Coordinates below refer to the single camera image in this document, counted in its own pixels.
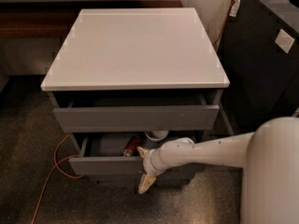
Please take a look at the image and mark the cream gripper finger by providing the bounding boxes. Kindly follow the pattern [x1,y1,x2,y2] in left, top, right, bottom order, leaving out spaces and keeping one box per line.
[138,174,156,194]
[137,147,150,158]

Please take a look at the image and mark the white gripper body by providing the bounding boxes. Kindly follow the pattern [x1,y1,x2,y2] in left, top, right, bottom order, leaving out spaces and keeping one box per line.
[143,149,167,176]

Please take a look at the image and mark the red coke can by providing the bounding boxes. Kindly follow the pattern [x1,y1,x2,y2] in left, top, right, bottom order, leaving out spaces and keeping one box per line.
[122,136,143,157]

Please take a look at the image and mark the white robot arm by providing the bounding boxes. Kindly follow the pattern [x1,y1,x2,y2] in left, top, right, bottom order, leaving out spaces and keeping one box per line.
[138,117,299,224]

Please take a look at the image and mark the white bowl in drawer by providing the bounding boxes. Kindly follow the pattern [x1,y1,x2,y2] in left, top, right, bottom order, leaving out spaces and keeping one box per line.
[145,131,169,142]

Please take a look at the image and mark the grey top drawer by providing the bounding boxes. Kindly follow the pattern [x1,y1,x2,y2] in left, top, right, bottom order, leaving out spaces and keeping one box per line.
[53,104,220,133]

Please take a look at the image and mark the grey cabinet with white top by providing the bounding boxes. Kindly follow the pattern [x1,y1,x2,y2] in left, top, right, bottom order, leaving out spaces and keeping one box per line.
[40,7,231,185]

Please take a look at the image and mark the black bin cabinet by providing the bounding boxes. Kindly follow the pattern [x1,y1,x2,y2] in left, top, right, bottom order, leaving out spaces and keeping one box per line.
[218,0,299,133]

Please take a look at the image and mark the white label tag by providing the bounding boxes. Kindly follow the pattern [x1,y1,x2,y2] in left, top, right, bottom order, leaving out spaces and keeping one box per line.
[229,0,240,18]

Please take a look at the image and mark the white square sticker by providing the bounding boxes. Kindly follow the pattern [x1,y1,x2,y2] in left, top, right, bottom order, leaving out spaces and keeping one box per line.
[275,29,294,53]

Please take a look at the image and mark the dark wooden bench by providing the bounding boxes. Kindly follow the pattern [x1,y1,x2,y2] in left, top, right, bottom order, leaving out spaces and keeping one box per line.
[0,0,183,38]

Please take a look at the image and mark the orange cable on floor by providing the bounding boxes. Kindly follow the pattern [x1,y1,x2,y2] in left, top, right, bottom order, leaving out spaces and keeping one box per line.
[30,133,85,224]

